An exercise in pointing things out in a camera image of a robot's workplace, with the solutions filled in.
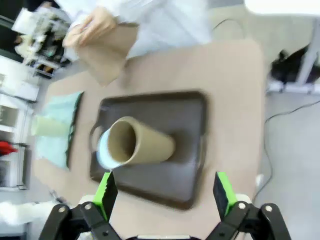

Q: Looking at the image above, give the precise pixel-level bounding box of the black floor cable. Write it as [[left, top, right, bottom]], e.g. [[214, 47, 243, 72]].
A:
[[253, 98, 320, 201], [212, 18, 247, 41]]

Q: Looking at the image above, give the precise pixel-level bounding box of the grey-green cloth mat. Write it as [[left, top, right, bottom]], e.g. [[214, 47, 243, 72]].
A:
[[34, 91, 85, 170]]

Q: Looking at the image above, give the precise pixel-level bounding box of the grey shelf rack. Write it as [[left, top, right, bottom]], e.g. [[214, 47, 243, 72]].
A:
[[0, 7, 71, 191]]

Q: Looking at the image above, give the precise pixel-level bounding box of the person in white jacket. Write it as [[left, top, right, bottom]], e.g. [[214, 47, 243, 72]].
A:
[[53, 0, 213, 61]]

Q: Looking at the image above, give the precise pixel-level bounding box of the person's right hand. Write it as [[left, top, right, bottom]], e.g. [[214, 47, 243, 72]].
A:
[[62, 23, 86, 48]]

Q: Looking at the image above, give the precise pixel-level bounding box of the dark brown tray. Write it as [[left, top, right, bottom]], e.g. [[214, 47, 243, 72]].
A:
[[65, 91, 85, 169], [89, 91, 208, 211]]

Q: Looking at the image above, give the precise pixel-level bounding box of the brown cup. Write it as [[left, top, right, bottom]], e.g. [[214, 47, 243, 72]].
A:
[[106, 116, 176, 169]]

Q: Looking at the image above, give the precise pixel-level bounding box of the red object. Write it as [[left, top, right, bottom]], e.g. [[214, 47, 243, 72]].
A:
[[0, 141, 18, 156]]

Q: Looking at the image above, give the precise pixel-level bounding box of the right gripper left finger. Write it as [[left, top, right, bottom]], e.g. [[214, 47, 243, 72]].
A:
[[42, 171, 120, 240]]

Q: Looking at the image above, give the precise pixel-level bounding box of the person's left hand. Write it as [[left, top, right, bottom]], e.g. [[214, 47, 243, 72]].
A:
[[83, 6, 118, 46]]

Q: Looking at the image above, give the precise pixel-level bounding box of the dark crumpled cloth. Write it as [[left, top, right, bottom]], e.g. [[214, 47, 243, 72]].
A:
[[271, 46, 310, 83]]

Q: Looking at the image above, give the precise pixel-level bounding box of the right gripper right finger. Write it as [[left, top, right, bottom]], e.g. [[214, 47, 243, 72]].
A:
[[207, 171, 292, 240]]

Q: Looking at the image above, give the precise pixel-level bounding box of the brown paper bag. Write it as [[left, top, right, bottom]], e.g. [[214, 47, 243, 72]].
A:
[[74, 22, 140, 88]]

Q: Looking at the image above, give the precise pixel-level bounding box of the light blue bowl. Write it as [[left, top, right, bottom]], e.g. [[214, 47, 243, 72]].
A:
[[96, 129, 121, 172]]

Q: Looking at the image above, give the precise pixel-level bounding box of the light green cup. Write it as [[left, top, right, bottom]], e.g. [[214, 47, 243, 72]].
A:
[[32, 115, 70, 137]]

